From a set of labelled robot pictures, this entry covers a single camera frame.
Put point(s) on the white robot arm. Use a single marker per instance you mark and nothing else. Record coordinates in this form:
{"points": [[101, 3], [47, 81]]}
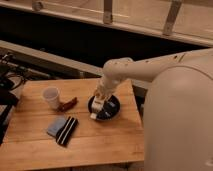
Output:
{"points": [[178, 108]]}

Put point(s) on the white plastic cup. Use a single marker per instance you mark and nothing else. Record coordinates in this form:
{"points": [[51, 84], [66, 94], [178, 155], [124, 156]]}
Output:
{"points": [[51, 96]]}

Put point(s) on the wooden board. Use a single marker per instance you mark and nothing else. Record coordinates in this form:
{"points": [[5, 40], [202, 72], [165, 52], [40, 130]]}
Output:
{"points": [[27, 146]]}

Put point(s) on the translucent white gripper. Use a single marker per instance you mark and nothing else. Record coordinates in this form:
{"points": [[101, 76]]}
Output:
{"points": [[103, 92]]}

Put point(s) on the small brown bottle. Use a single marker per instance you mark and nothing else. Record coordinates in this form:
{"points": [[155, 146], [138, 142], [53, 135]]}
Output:
{"points": [[66, 106]]}

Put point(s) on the metal window rail frame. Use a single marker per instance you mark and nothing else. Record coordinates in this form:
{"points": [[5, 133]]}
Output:
{"points": [[188, 21]]}

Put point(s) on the black ceramic bowl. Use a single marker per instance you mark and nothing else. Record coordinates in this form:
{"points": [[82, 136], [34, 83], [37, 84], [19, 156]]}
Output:
{"points": [[110, 108]]}

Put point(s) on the black white striped cloth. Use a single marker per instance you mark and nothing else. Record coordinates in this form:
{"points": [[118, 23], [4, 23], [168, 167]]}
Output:
{"points": [[65, 133]]}

